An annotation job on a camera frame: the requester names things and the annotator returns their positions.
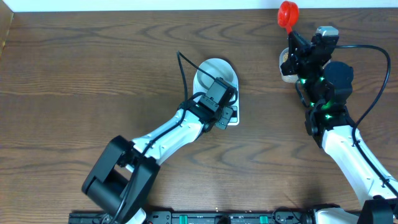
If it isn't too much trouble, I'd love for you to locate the red plastic scoop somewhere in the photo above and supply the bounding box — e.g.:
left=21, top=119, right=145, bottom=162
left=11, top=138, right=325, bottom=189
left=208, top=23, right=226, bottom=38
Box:
left=277, top=1, right=300, bottom=34

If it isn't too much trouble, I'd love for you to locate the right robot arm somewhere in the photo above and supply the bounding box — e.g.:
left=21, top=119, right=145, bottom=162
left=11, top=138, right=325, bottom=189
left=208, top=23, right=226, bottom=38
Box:
left=280, top=26, right=397, bottom=223

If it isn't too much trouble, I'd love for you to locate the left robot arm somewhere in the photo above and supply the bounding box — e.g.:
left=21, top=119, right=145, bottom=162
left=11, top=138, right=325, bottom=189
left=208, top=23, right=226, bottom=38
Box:
left=81, top=78, right=238, bottom=223

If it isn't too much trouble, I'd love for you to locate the light grey bowl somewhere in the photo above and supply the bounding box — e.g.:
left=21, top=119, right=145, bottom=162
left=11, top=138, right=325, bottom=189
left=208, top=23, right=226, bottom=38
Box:
left=193, top=58, right=238, bottom=93

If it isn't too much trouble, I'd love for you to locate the white digital kitchen scale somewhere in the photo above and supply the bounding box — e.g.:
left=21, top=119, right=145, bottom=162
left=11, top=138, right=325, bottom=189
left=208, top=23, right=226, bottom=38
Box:
left=193, top=58, right=240, bottom=129

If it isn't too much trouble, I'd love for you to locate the pile of soybeans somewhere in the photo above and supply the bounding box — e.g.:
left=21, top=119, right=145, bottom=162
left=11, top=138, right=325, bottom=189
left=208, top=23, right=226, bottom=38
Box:
left=279, top=48, right=289, bottom=77

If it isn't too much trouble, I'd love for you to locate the clear plastic container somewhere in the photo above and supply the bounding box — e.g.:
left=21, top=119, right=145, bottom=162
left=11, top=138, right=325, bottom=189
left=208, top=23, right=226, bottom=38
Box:
left=280, top=66, right=299, bottom=83

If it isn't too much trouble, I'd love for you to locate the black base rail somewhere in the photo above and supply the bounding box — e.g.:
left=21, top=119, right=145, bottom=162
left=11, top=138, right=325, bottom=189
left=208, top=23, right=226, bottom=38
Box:
left=68, top=210, right=315, bottom=224

